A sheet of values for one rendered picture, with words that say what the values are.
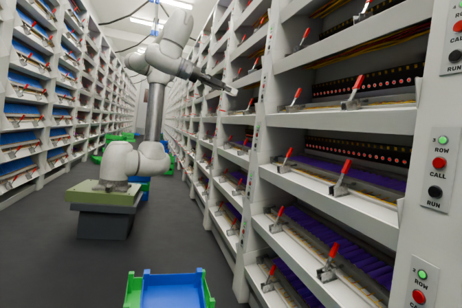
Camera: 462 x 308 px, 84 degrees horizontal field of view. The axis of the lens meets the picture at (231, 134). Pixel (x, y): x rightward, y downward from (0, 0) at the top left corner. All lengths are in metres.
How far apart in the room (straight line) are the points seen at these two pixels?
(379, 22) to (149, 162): 1.33
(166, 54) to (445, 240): 1.05
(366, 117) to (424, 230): 0.23
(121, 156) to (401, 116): 1.35
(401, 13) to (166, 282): 1.02
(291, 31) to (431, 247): 0.86
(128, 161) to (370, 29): 1.32
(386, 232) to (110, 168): 1.34
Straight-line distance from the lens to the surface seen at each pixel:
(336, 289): 0.70
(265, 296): 0.99
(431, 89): 0.52
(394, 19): 0.62
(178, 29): 1.20
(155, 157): 1.62
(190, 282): 1.09
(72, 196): 1.58
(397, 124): 0.55
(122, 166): 1.57
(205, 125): 2.37
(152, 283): 1.07
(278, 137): 1.04
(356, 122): 0.62
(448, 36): 0.53
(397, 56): 0.86
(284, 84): 1.06
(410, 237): 0.52
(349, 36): 0.71
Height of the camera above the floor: 0.68
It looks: 1 degrees down
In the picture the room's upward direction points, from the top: 8 degrees clockwise
